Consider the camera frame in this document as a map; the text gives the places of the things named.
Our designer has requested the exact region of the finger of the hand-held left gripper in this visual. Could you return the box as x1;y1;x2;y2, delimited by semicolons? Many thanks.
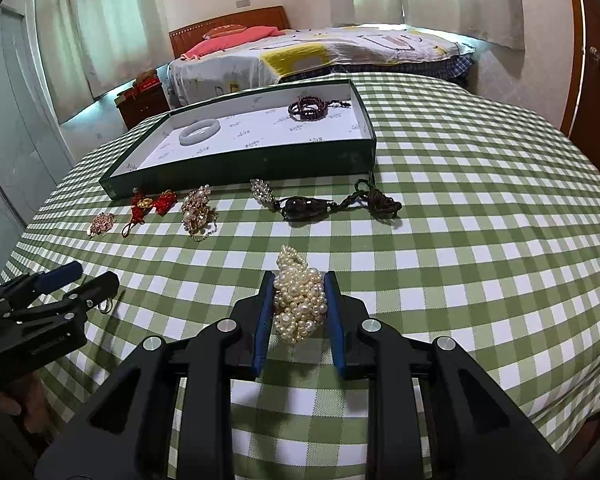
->
0;265;84;312
4;271;121;329

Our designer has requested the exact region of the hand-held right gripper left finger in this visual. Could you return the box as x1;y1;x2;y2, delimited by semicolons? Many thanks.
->
34;270;276;480

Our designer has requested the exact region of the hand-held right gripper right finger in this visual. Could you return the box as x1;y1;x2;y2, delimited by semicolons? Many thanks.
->
322;270;568;480

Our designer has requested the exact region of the white pearl bracelet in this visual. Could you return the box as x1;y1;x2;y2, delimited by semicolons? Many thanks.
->
271;245;328;346

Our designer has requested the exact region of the pink gold brooch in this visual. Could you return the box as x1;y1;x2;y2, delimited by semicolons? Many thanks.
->
86;212;117;238

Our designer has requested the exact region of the red knot charm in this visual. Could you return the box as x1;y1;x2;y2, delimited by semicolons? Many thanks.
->
152;189;177;217
121;191;153;238

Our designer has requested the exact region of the dark gourd pendant with cord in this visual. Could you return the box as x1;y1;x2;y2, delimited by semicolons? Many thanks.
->
271;172;403;223

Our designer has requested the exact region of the gold pearl brooch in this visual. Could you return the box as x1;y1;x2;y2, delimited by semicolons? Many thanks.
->
180;184;220;243

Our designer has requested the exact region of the silver rhinestone brooch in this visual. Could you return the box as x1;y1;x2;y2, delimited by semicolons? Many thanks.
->
250;177;276;207

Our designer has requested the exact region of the green jewelry tray box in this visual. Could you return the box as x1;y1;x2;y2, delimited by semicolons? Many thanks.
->
99;79;377;200

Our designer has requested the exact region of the person's left hand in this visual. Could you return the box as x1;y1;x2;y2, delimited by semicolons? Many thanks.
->
0;377;52;436

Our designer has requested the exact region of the white wardrobe door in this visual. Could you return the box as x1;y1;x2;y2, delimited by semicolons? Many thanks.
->
0;7;76;231

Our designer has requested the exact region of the pale jade bangle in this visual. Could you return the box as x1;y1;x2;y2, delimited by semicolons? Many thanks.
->
178;117;221;145

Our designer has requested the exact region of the dark wooden nightstand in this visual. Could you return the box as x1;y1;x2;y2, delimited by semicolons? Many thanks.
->
116;87;171;131

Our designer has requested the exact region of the red gift box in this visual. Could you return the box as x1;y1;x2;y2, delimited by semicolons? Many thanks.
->
117;80;161;106

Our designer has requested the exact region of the blue plaid bed sheet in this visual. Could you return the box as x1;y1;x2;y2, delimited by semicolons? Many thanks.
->
280;55;478;93

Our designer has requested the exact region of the printed bedspread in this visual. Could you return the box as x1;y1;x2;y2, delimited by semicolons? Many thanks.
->
167;25;478;108

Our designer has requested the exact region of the pink blanket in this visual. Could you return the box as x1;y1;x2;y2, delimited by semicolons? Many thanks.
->
180;27;286;61

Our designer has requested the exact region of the red patterned pillow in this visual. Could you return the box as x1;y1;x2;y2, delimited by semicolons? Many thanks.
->
202;24;246;41

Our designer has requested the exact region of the wooden bed headboard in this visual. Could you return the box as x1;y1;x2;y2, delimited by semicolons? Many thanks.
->
169;6;288;58

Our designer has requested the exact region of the brown wooden door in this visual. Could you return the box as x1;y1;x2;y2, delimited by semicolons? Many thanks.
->
560;0;600;206

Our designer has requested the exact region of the dark red bead bracelet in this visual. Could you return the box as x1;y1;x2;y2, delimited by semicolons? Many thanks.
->
287;94;353;122

